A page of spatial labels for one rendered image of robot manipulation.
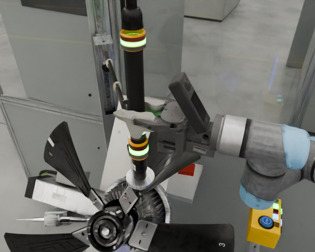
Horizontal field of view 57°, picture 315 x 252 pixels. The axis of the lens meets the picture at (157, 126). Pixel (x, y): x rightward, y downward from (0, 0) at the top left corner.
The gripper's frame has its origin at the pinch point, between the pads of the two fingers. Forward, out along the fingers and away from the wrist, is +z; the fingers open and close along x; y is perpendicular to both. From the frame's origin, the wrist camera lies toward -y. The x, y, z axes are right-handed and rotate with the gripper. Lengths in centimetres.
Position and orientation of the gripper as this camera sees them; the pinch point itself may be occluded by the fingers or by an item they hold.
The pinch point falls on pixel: (123, 105)
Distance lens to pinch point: 60.5
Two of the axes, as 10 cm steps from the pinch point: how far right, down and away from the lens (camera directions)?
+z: -9.4, -2.0, 2.6
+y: 0.0, 8.0, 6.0
